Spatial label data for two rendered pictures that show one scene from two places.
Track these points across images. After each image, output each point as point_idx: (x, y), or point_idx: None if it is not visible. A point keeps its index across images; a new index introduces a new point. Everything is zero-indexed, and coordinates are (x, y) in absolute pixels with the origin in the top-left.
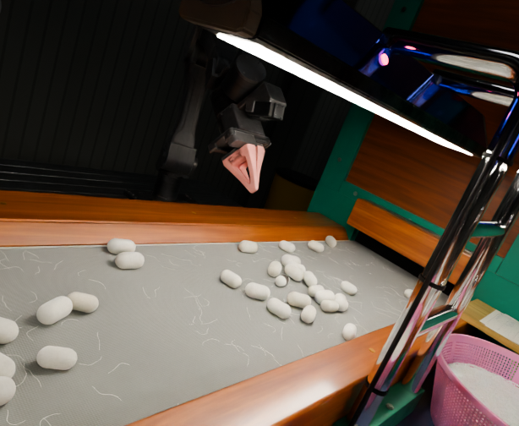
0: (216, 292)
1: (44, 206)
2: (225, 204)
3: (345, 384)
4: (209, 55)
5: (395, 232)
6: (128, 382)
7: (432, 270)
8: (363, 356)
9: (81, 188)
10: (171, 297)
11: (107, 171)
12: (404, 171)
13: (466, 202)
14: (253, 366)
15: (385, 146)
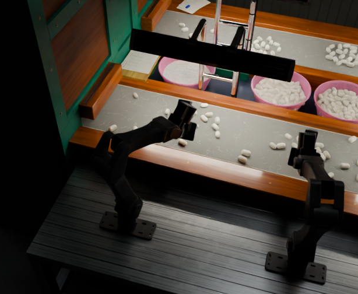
0: (226, 136)
1: (257, 178)
2: (69, 212)
3: (239, 98)
4: (153, 140)
5: (105, 94)
6: (277, 129)
7: None
8: (221, 98)
9: (176, 249)
10: (244, 140)
11: (125, 276)
12: (77, 76)
13: None
14: (246, 117)
15: (67, 80)
